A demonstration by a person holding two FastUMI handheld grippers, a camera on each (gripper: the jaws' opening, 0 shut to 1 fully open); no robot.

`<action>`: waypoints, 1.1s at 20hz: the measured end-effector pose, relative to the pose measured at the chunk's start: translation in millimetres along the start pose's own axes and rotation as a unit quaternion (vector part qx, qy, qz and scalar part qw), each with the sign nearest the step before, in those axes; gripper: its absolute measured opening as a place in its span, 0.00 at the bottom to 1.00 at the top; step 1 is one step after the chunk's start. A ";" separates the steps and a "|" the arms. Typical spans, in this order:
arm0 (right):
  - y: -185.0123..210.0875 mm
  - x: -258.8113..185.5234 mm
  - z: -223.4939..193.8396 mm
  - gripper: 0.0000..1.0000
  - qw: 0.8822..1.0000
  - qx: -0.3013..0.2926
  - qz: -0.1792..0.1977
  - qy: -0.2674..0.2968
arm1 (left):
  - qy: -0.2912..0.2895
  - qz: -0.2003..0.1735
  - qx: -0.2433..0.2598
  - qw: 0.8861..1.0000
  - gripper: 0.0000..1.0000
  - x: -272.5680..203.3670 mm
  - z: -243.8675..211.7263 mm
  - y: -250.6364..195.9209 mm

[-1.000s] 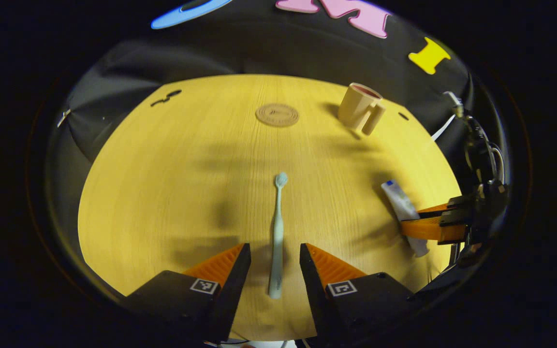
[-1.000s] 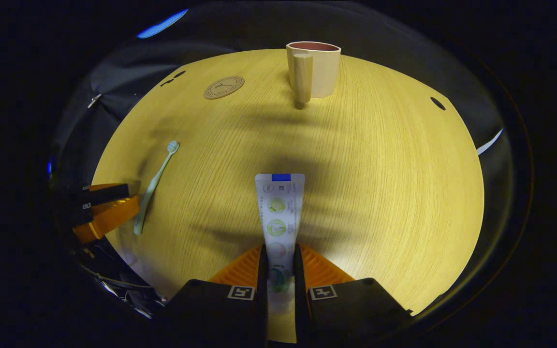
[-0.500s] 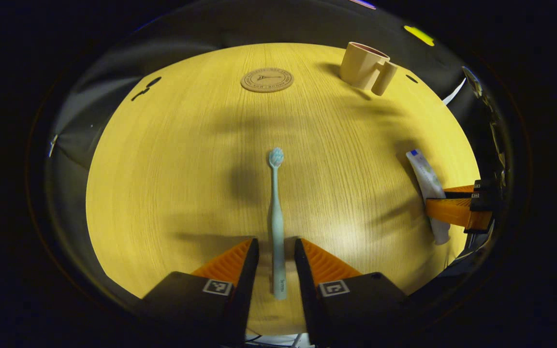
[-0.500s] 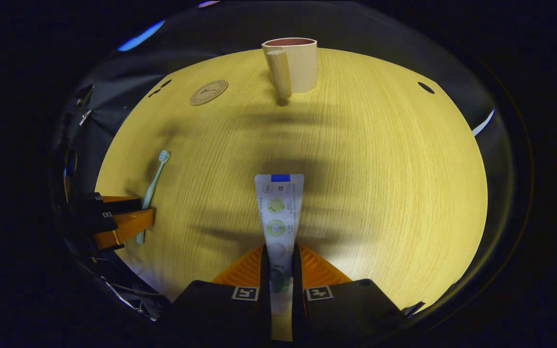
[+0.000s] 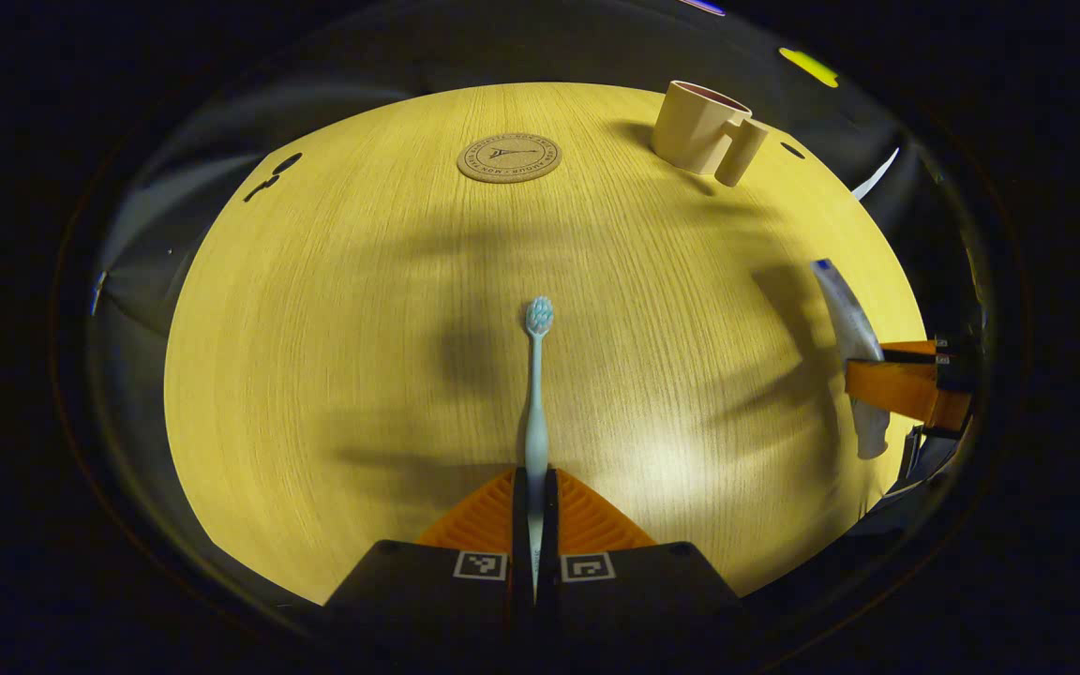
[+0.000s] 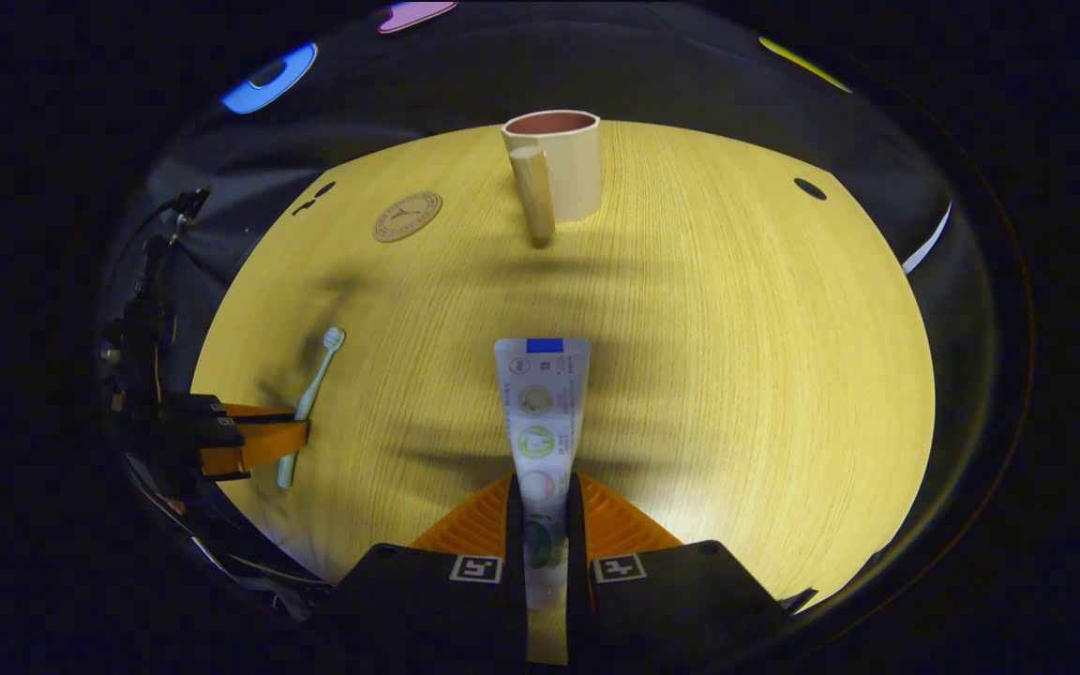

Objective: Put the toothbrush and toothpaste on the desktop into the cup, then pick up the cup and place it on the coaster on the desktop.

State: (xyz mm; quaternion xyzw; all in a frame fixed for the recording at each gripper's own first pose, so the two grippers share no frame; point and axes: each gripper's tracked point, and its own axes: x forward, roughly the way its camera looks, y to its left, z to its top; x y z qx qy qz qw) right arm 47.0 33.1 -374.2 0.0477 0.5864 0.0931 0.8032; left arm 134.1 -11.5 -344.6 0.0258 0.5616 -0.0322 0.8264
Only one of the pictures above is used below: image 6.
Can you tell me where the round brown coaster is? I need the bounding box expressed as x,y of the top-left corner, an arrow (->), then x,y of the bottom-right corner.
372,191 -> 443,244

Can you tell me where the white toothpaste tube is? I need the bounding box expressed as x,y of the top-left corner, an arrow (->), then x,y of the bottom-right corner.
493,337 -> 593,610

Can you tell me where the pale green toothbrush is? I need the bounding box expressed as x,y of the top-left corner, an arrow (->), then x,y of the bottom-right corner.
277,326 -> 347,489

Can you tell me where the cream cup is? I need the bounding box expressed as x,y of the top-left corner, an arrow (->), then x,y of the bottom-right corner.
501,110 -> 603,247

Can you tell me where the white strip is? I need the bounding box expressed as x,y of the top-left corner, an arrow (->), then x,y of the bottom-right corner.
901,200 -> 953,275

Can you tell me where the wooden desktop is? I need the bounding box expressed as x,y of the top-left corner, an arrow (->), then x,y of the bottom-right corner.
191,120 -> 937,668

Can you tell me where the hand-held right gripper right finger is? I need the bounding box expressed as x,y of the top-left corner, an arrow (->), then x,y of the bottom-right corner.
565,472 -> 818,668

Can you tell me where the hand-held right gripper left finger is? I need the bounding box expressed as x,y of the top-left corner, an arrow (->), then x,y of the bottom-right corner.
310,473 -> 530,668

